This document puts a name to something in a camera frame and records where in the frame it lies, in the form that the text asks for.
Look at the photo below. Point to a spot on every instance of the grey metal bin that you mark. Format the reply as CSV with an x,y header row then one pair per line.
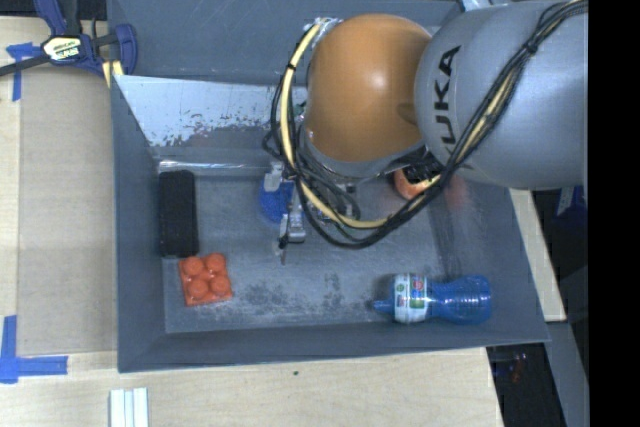
x,y
310,305

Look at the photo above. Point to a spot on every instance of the orange square block with bumps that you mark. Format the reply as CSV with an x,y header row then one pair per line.
x,y
206,280

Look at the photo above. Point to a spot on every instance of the black flat block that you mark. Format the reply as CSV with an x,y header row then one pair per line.
x,y
178,215

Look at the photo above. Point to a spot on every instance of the blue plastic bottle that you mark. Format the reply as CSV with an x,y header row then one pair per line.
x,y
450,299

